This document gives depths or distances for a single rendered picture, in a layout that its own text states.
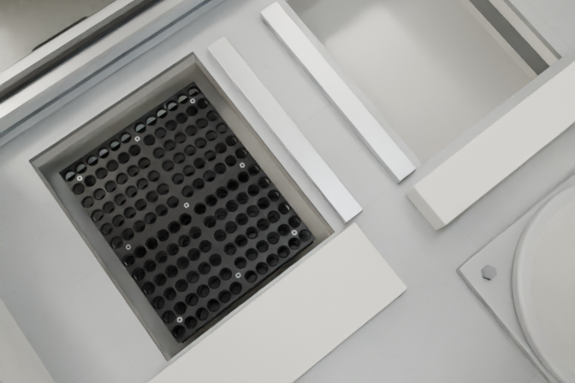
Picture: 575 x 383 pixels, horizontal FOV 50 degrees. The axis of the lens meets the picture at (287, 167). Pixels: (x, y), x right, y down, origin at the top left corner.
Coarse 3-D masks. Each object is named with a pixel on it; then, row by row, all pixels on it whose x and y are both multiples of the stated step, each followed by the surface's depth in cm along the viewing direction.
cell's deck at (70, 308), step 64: (256, 0) 67; (512, 0) 68; (128, 64) 65; (256, 64) 65; (64, 128) 63; (256, 128) 63; (320, 128) 64; (384, 128) 64; (0, 192) 61; (384, 192) 62; (512, 192) 63; (0, 256) 59; (64, 256) 59; (384, 256) 60; (448, 256) 61; (64, 320) 58; (128, 320) 58; (384, 320) 59; (448, 320) 59
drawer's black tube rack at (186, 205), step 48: (192, 96) 72; (144, 144) 67; (192, 144) 67; (240, 144) 68; (96, 192) 69; (144, 192) 66; (192, 192) 69; (240, 192) 66; (144, 240) 65; (192, 240) 65; (240, 240) 68; (288, 240) 65; (144, 288) 66; (192, 288) 63; (240, 288) 67
